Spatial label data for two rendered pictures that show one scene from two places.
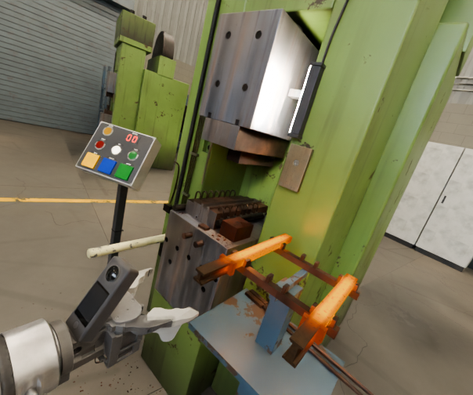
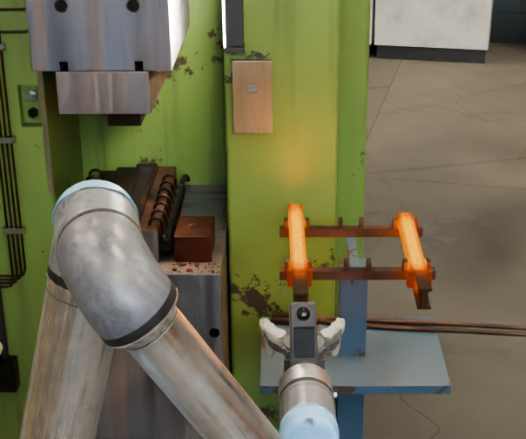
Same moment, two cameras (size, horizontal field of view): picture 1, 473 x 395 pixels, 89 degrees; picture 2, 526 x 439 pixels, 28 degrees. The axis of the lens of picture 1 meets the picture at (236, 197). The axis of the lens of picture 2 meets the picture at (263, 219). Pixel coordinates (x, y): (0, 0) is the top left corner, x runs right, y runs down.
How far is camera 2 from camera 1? 157 cm
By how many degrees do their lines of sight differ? 33
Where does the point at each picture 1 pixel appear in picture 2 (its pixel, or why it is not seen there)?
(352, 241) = (342, 154)
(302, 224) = (297, 176)
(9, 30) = not seen: outside the picture
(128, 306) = not seen: hidden behind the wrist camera
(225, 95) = (90, 24)
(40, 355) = (323, 374)
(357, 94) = not seen: outside the picture
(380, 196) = (356, 60)
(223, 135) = (117, 96)
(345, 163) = (327, 64)
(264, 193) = (146, 142)
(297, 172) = (262, 103)
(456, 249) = (457, 13)
